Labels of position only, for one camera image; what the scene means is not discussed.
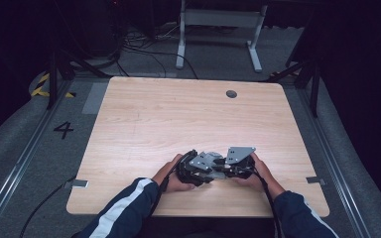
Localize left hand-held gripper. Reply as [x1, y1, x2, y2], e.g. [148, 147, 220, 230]
[177, 149, 226, 186]

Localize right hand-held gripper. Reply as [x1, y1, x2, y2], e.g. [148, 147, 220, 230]
[224, 146, 257, 180]

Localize person's left hand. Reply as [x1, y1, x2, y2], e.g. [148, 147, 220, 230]
[151, 153, 197, 193]

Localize person's right hand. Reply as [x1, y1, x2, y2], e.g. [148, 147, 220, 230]
[232, 152, 286, 201]

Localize person's dark trousers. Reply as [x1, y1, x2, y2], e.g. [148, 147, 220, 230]
[142, 216, 277, 238]

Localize black metal stand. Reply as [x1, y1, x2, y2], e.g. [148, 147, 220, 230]
[46, 49, 113, 111]
[267, 13, 321, 118]

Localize grey floor tape patch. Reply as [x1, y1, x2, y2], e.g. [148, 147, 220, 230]
[81, 81, 109, 116]

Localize yellow black floor tape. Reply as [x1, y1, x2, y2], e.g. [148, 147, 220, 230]
[30, 72, 77, 99]

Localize left hand-held gripper cable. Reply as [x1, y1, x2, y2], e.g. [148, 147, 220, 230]
[148, 150, 196, 219]

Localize hand-held gripper cable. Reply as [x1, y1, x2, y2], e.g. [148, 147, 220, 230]
[252, 167, 282, 238]
[148, 150, 196, 219]

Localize right hand-held gripper cable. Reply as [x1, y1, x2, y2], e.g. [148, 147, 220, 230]
[252, 167, 282, 238]

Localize metal floor rail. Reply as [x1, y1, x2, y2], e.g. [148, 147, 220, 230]
[0, 78, 73, 238]
[282, 82, 373, 238]

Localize white metal stand frame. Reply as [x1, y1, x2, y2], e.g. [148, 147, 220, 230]
[175, 0, 269, 73]

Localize bundle of black floor cables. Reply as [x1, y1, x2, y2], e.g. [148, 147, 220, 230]
[115, 26, 199, 80]

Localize black floor cable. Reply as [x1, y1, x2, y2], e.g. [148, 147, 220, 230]
[19, 177, 77, 238]

